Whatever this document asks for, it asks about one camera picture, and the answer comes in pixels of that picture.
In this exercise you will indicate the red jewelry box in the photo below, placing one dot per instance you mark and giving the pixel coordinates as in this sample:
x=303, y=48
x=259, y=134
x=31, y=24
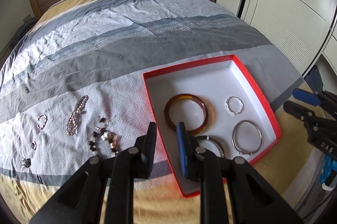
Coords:
x=219, y=102

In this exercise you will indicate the dark clothes pile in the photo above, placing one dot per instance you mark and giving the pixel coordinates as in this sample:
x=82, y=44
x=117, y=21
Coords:
x=22, y=30

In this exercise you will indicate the striped bed duvet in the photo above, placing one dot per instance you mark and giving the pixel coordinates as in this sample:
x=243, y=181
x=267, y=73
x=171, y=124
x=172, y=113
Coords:
x=84, y=60

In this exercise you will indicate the silver brooch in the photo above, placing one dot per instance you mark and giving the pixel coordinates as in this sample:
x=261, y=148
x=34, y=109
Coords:
x=26, y=162

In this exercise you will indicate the thin gold bangle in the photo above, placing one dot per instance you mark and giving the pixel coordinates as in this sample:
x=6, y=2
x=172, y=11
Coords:
x=247, y=137

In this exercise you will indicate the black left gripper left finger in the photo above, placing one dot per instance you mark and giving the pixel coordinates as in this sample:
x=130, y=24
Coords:
x=135, y=162

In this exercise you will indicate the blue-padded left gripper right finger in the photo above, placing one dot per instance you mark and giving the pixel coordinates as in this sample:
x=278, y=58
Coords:
x=199, y=164

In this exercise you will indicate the dark olive bangle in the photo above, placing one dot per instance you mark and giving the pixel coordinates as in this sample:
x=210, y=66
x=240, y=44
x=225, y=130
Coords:
x=211, y=144

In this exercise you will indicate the amber resin bangle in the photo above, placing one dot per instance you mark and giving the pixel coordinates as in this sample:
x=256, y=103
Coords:
x=193, y=110

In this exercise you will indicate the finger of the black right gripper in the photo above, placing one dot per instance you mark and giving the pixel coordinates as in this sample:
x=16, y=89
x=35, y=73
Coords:
x=303, y=114

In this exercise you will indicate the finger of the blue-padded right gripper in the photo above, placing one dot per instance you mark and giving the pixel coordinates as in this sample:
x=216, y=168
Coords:
x=325, y=99

